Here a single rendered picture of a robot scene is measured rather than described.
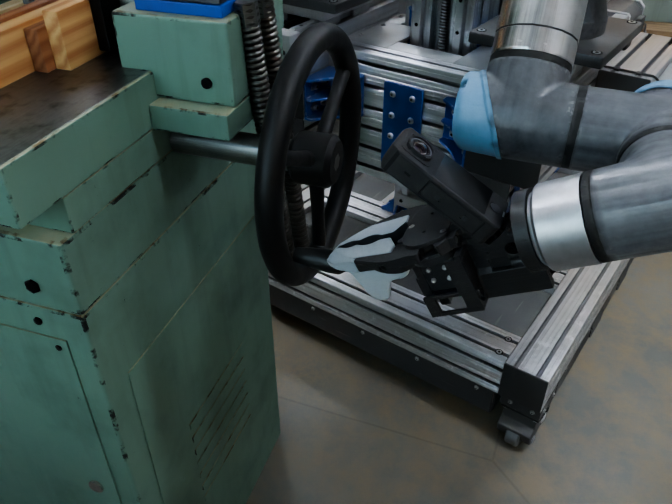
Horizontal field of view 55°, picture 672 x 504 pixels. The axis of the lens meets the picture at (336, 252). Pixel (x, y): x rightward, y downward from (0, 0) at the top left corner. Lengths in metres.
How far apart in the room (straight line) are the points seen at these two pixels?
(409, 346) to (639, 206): 0.98
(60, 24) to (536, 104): 0.48
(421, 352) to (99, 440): 0.77
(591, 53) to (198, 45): 0.63
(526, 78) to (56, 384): 0.60
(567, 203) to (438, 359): 0.92
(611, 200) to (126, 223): 0.49
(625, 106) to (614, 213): 0.12
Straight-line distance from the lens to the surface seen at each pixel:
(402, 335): 1.42
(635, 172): 0.53
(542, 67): 0.61
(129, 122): 0.72
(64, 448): 0.93
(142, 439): 0.89
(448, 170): 0.56
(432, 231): 0.57
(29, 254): 0.69
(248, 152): 0.74
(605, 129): 0.60
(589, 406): 1.62
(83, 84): 0.73
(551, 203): 0.53
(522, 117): 0.60
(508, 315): 1.47
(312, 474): 1.40
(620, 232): 0.52
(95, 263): 0.70
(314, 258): 0.66
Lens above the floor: 1.15
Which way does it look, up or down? 36 degrees down
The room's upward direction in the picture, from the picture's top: straight up
